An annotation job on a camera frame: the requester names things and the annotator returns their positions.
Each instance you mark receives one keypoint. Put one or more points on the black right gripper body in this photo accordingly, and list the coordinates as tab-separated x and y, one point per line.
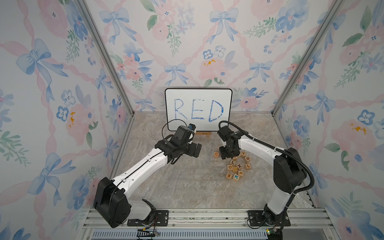
226	151

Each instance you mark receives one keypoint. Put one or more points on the wooden block letter L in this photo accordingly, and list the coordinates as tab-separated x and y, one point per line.
248	166

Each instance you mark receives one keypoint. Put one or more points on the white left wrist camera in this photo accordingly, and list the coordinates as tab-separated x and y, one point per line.
192	127

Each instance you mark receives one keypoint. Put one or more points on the wooden whiteboard easel stand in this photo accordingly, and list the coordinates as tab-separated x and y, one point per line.
206	134

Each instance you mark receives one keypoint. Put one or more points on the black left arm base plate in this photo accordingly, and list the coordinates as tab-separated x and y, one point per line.
159	218

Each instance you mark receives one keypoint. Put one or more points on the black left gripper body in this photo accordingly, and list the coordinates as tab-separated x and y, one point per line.
190	149

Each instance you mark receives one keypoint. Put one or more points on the whiteboard with blue RED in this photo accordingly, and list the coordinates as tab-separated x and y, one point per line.
204	108

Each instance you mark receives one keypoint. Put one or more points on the aluminium right corner post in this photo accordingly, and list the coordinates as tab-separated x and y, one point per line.
329	17

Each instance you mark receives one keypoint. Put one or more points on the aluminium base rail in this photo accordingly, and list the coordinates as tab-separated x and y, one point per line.
216	224

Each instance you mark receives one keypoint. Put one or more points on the wooden block letter E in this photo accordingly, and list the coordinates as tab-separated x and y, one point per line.
229	176

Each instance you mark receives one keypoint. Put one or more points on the aluminium left corner post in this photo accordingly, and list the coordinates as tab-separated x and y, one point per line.
90	23

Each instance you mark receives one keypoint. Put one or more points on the wooden block letter Y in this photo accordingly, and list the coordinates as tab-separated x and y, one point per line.
243	154

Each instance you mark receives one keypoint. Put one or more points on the wooden block letter K teal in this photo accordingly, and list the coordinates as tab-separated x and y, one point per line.
236	177

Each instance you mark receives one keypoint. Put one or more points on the wooden block letter U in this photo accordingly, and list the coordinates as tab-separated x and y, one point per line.
216	154

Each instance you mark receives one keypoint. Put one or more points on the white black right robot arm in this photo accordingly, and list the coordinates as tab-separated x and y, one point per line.
287	172

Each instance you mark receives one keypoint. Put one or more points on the aluminium corner post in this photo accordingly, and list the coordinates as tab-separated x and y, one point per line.
329	17
90	23

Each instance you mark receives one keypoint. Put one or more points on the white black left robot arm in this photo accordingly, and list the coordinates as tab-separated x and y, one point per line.
112	200

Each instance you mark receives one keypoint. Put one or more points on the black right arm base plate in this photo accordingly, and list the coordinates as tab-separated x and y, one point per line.
262	218

